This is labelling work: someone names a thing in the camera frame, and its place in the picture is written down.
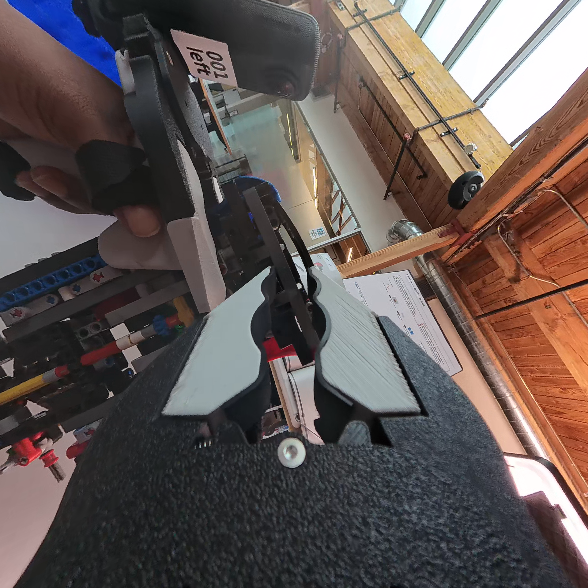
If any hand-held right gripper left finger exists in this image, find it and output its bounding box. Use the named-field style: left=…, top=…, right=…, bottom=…
left=162, top=266, right=277, bottom=444

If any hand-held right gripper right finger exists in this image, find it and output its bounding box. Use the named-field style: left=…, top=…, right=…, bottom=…
left=309, top=266, right=422, bottom=445

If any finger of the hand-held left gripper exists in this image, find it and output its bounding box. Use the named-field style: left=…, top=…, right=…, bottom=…
left=167, top=140, right=227, bottom=315

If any black red blue bumper assembly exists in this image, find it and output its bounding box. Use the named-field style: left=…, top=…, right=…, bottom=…
left=243, top=181, right=322, bottom=364

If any toy brick car chassis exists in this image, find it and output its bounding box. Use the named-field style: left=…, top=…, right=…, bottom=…
left=0, top=179, right=260, bottom=483

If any printed task sheet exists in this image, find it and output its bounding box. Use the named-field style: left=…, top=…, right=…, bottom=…
left=342, top=271, right=462, bottom=376

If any person's left hand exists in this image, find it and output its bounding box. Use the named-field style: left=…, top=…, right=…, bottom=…
left=0, top=5, right=162, bottom=238

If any black round fixture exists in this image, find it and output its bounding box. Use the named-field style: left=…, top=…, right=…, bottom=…
left=448, top=171, right=485, bottom=210

